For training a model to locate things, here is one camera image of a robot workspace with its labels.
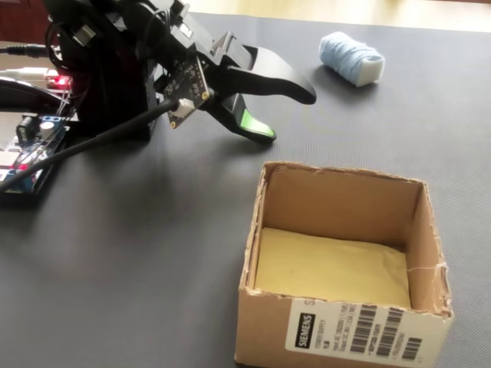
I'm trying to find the white barcode shipping label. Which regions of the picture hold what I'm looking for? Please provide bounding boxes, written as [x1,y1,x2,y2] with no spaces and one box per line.
[285,298,427,363]

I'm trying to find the blue and white electronics board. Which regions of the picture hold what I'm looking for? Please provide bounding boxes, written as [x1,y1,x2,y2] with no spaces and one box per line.
[0,114,72,192]

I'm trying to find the open brown cardboard box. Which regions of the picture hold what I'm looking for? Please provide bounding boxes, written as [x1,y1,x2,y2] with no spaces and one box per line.
[234,160,454,368]

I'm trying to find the silver USB plug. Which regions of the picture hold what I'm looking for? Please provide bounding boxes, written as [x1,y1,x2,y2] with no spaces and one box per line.
[71,23,97,46]

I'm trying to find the thin white jumper wires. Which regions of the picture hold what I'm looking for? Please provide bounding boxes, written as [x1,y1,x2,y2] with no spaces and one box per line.
[55,87,76,118]

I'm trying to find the electronics circuit board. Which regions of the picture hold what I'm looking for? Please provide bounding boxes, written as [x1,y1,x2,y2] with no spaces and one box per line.
[0,114,80,207]

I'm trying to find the blue yarn block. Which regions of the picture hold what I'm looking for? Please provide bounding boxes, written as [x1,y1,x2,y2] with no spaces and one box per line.
[318,31,386,88]

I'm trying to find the thin black arm wires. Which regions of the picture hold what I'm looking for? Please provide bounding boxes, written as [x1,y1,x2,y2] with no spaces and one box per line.
[151,0,185,34]

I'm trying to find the small red LED board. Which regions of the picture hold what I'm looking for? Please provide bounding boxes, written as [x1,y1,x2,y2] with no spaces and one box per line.
[44,74,74,90]

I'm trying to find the black curved band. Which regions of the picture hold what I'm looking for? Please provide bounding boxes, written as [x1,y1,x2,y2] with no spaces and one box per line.
[0,76,69,116]

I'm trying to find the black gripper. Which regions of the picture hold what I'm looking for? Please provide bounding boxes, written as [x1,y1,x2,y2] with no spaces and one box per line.
[168,12,318,146]

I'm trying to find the black camera circuit board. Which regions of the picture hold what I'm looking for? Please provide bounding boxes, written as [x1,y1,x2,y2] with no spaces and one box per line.
[160,57,214,130]

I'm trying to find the dark wooden furniture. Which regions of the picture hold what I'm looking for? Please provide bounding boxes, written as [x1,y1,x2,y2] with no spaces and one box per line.
[0,0,51,43]

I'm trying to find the black power plug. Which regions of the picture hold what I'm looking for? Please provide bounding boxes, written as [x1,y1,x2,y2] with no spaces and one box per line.
[0,43,54,59]

